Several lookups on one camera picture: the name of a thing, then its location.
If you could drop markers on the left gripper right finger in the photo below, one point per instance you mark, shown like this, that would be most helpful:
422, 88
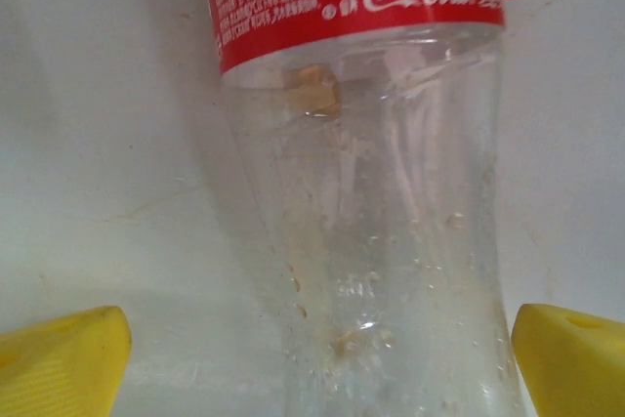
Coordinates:
576, 368

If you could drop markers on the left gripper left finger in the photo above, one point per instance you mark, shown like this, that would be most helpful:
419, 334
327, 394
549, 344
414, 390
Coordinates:
58, 368

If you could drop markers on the Coca-Cola bottle with brown residue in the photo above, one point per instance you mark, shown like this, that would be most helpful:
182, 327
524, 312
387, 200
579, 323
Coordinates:
366, 192

